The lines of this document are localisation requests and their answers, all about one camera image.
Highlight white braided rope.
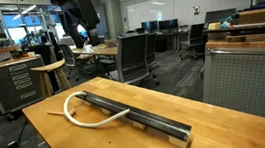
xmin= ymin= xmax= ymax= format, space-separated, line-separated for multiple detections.
xmin=61 ymin=86 xmax=132 ymax=132

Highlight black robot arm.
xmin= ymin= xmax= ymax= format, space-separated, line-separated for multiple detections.
xmin=50 ymin=0 xmax=100 ymax=48

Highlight grey mesh office chair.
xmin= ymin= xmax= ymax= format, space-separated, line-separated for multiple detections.
xmin=105 ymin=33 xmax=152 ymax=85

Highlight wooden desk in background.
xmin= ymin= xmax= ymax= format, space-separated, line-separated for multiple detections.
xmin=71 ymin=44 xmax=118 ymax=56

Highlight grey office chair left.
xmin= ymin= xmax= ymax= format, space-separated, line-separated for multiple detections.
xmin=59 ymin=43 xmax=92 ymax=80

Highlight black computer monitors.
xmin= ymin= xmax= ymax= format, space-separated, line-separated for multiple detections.
xmin=141 ymin=19 xmax=178 ymax=32

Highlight black office chair right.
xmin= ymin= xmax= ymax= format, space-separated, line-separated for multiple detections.
xmin=180 ymin=24 xmax=205 ymax=60

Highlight small wooden stick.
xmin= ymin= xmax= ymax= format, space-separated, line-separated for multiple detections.
xmin=47 ymin=109 xmax=76 ymax=116

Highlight wooden stool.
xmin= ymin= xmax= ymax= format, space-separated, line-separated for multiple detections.
xmin=32 ymin=60 xmax=72 ymax=98

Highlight grey drawer cabinet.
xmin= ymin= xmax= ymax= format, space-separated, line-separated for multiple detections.
xmin=0 ymin=55 xmax=44 ymax=114

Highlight black channel rail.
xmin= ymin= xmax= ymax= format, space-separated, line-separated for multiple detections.
xmin=78 ymin=92 xmax=192 ymax=148

